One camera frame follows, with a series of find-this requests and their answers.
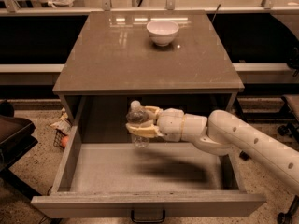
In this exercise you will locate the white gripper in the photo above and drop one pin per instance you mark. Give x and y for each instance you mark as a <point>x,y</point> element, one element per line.
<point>170,123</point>

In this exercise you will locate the clear plastic water bottle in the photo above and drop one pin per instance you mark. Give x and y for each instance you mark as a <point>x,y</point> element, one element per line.
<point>137,115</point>

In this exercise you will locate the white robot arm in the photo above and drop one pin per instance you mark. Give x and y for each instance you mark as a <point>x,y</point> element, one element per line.
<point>216,134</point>

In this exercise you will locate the open grey top drawer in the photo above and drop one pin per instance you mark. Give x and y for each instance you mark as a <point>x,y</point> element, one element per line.
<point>102,174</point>

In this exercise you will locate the grey cabinet with glossy top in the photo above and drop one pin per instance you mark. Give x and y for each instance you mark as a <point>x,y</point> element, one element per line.
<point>115,56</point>

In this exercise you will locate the white ceramic bowl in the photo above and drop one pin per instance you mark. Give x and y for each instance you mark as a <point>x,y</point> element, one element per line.
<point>162,33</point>

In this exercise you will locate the dark chair at left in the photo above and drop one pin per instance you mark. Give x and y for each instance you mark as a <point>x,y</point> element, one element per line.
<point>15,141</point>

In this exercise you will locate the wire basket with snacks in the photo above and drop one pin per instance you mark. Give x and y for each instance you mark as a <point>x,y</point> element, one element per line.
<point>63,127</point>

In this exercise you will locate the black drawer handle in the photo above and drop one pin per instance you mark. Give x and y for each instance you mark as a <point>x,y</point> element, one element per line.
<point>147,218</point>

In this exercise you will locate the metal shelf rail frame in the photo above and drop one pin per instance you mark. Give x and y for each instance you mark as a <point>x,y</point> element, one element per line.
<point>149,3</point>

